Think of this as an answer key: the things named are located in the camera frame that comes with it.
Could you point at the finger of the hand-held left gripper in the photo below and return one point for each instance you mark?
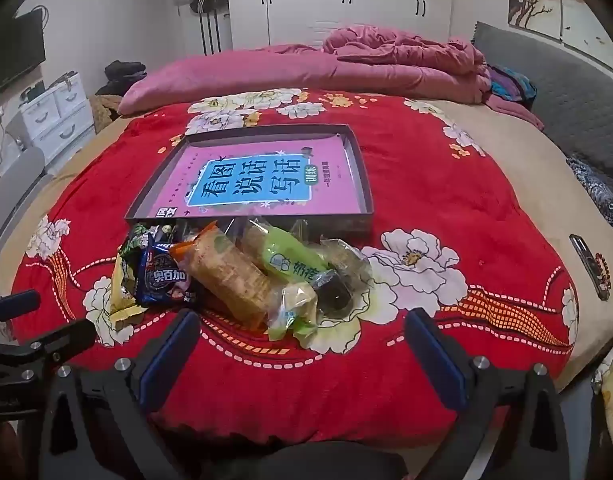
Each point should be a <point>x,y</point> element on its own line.
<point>14,305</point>
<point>61,337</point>

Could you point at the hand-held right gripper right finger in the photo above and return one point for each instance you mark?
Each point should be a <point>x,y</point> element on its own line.
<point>436,360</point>

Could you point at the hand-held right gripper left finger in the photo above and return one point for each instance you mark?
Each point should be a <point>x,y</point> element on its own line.
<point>171,355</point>

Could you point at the yellow snack packet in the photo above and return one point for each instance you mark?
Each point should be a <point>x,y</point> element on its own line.
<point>121,305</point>

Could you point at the blue cookie packet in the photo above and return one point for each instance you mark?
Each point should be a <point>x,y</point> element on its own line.
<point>161,275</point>

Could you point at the orange cracker packet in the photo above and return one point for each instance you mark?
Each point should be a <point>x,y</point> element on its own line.
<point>226,275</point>

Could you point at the clear brownie packet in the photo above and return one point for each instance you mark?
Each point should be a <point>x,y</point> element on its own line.
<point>332,295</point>

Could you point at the clear rice cake packet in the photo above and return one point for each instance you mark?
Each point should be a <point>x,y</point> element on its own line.
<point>344,255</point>

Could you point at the green snack packet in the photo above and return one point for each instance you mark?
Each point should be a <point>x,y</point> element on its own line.
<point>286,257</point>

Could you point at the grey cardboard box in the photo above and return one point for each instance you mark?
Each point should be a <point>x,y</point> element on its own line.
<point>346,225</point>

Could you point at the person's left forearm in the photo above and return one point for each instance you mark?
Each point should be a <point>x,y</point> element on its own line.
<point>1,447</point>

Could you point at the grey chair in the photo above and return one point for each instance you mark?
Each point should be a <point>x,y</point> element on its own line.
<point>16,185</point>

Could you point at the red floral blanket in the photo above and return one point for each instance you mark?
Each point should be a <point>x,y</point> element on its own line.
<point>436,185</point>

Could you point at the yellow floral cloth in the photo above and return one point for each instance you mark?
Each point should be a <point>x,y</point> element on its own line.
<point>611,385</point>

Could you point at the black phone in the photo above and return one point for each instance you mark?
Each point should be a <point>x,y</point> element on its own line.
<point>583,255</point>

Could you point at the white drawer cabinet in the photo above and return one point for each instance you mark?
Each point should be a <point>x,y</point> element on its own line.
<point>56,115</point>

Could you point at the pink book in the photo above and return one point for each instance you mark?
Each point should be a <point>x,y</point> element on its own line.
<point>326,195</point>

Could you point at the dark green container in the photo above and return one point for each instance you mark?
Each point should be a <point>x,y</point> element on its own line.
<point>31,92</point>

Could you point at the dark patterned cloth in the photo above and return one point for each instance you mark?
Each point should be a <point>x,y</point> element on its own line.
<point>601,195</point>

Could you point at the black television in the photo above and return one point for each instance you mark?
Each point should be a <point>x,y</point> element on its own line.
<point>11,55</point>

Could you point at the dark clothes pile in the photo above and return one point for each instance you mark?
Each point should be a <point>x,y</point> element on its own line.
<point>124,75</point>

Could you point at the colourful striped cloth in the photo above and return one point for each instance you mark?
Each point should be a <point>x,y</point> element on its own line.
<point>511,85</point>

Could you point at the grey padded headboard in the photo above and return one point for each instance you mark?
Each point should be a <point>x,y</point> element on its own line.
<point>561,90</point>

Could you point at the pink quilt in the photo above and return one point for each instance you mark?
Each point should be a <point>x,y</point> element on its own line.
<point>286,70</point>

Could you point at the white wardrobe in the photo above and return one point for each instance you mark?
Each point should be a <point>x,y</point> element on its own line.
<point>376,10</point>

